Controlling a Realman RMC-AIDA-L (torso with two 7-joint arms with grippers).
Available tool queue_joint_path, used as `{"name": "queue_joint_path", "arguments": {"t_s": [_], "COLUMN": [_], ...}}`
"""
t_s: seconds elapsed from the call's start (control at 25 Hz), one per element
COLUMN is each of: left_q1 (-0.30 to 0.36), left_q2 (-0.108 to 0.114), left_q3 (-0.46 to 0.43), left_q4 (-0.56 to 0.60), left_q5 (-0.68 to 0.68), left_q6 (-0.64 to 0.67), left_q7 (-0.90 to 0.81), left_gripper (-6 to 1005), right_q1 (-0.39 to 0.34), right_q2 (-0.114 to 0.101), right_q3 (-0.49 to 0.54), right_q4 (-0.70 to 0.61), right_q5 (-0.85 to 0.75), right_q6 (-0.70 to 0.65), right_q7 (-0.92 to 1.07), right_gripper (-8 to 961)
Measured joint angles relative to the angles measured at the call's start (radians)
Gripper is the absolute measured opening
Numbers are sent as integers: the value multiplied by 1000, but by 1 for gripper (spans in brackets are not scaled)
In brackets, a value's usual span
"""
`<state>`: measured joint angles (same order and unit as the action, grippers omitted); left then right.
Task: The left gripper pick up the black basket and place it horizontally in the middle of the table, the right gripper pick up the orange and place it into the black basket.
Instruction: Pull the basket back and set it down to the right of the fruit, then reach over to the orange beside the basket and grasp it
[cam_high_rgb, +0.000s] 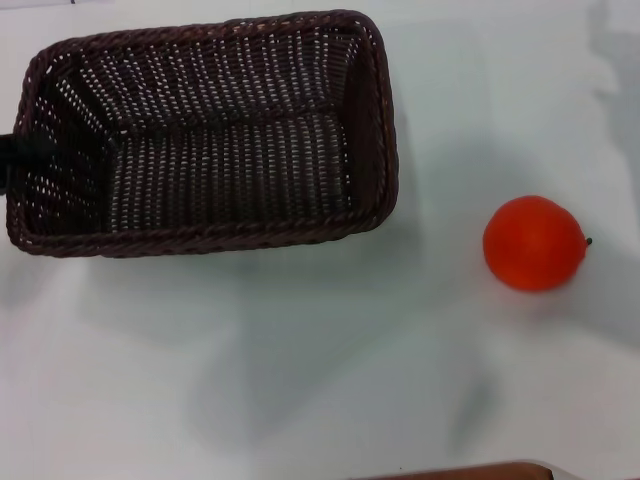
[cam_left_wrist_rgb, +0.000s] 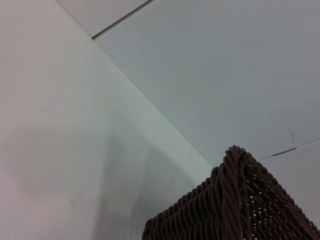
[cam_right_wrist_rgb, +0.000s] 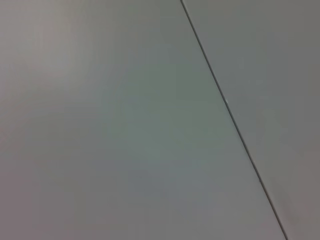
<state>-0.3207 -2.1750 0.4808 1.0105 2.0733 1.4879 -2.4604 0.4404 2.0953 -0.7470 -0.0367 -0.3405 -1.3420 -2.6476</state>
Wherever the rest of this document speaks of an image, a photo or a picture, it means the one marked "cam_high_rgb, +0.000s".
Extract brown rounded panel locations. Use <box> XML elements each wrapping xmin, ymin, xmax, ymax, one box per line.
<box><xmin>347</xmin><ymin>461</ymin><xmax>557</xmax><ymax>480</ymax></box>

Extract dark brown woven basket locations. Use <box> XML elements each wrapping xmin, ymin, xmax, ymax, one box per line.
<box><xmin>5</xmin><ymin>8</ymin><xmax>401</xmax><ymax>260</ymax></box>

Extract red orange round fruit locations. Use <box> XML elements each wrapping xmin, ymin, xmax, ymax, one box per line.
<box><xmin>481</xmin><ymin>194</ymin><xmax>594</xmax><ymax>294</ymax></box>

